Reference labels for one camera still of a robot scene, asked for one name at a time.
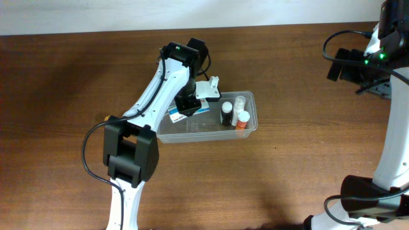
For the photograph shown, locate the orange tube white cap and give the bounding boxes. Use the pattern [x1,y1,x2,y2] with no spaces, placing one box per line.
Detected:
[236,111,251,130]

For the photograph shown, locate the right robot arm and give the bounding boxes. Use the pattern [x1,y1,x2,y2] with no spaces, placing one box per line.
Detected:
[302,0,408,230]

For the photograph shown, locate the white medicine box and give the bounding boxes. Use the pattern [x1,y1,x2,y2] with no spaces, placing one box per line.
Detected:
[167,98,211,124]

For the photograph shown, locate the black bottle white cap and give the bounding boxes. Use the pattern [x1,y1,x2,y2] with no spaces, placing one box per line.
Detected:
[220,102,233,127]

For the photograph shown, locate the clear plastic container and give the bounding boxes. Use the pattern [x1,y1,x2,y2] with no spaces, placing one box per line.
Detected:
[157,91,258,143]

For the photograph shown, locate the left black cable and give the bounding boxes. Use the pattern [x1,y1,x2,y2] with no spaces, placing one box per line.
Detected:
[81,47,212,230]

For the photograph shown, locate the white lotion bottle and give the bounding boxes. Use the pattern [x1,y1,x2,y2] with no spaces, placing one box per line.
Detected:
[231,96,246,127]

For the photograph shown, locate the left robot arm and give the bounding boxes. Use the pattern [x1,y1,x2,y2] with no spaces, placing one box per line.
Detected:
[103,38,209,229]

